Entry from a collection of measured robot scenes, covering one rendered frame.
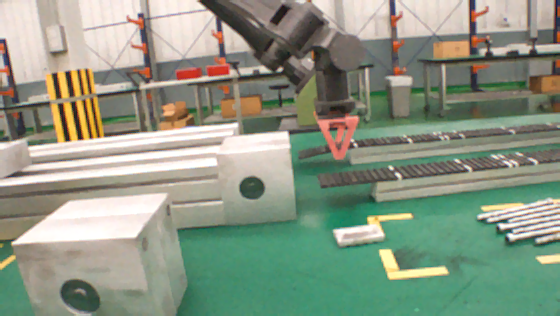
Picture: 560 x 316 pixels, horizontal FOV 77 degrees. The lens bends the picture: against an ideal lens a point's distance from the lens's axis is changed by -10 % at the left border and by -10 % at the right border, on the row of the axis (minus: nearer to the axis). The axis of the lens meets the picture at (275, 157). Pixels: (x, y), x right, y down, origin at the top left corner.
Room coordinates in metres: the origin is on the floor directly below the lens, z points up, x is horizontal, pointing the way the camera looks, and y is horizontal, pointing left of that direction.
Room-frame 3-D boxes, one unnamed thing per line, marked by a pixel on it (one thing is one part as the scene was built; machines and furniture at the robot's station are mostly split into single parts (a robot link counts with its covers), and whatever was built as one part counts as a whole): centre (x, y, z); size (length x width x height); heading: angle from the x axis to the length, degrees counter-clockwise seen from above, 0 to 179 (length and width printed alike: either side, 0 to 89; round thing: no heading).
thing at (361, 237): (0.39, -0.08, 0.78); 0.05 x 0.03 x 0.01; 92
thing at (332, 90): (0.70, -0.11, 0.91); 0.10 x 0.07 x 0.07; 176
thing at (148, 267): (0.30, 0.15, 0.83); 0.11 x 0.10 x 0.10; 178
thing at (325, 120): (0.67, -0.11, 0.84); 0.07 x 0.07 x 0.09; 86
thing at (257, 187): (0.52, 0.02, 0.83); 0.12 x 0.09 x 0.10; 178
